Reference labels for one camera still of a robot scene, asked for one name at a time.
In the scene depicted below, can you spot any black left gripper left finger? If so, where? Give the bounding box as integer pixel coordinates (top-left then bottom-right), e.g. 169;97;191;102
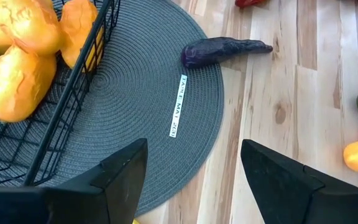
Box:
45;138;149;224

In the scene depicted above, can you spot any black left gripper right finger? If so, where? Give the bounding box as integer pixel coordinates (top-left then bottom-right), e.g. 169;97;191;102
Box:
240;139;346;224

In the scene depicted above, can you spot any dark purple eggplant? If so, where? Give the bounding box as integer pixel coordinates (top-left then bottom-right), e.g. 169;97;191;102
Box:
181;36;273;69

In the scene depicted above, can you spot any red chili pepper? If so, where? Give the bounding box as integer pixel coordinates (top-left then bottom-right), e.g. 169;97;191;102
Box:
234;0;267;9

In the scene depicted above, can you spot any grey round woven placemat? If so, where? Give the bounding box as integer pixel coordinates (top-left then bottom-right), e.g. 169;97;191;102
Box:
0;0;225;217

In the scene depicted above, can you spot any black wire basket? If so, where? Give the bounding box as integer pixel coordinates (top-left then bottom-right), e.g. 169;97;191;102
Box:
0;0;121;187

